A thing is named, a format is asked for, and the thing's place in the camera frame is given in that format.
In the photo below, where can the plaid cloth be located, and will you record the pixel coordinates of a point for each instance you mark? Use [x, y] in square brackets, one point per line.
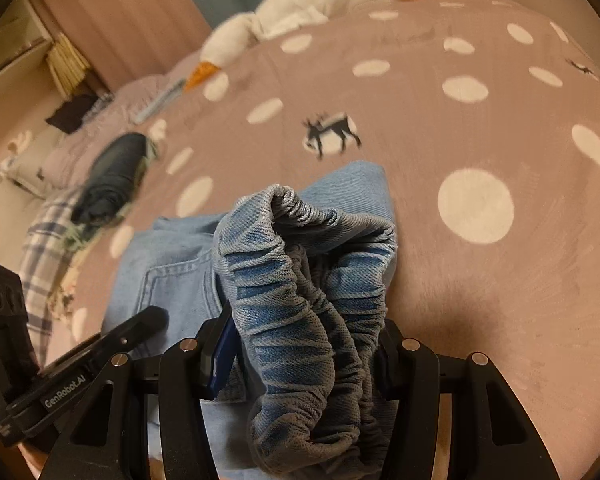
[40, 260]

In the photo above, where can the beige printed pillow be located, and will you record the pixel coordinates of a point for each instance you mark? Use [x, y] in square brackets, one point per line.
[25, 175]

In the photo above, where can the lilac quilt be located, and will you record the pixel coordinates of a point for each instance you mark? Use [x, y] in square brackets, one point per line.
[130, 95]

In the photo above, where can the light blue cloth strip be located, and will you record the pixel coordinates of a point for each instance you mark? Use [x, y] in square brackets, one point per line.
[160, 100]

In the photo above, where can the dark folded clothing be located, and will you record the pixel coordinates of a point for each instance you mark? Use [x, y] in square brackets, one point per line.
[112, 175]

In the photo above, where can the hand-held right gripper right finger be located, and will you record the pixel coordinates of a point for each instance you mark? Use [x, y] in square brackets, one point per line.
[400, 360]

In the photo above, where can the mauve polka dot blanket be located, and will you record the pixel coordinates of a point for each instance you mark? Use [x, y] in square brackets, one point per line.
[430, 135]

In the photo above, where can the black cloth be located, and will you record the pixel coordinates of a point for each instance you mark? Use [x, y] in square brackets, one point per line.
[70, 112]

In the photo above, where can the pink curtain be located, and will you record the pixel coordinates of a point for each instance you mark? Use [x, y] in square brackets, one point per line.
[120, 15]

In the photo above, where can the light blue denim pants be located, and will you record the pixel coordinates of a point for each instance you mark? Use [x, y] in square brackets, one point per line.
[300, 335]

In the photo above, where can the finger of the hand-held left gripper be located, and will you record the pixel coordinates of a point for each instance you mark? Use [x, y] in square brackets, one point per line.
[130, 330]

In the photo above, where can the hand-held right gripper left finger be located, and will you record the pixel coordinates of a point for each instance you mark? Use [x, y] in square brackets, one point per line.
[222, 355]

